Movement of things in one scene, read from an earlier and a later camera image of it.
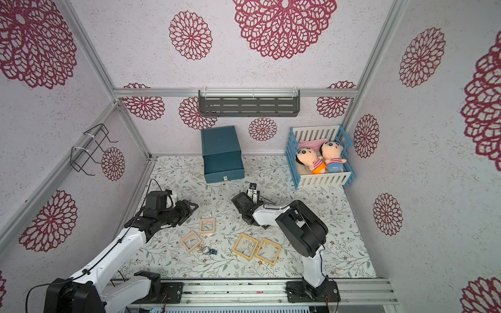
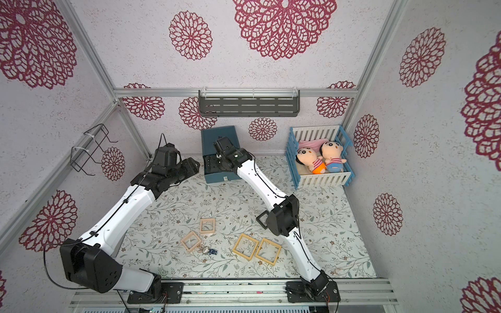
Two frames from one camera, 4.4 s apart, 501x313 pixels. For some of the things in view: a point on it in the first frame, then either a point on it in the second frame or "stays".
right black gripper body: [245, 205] → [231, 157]
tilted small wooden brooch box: [191, 241] stays
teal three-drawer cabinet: [222, 154] stays
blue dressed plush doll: [333, 151] stays
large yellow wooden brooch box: [246, 246] stays
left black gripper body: [175, 215] → [182, 171]
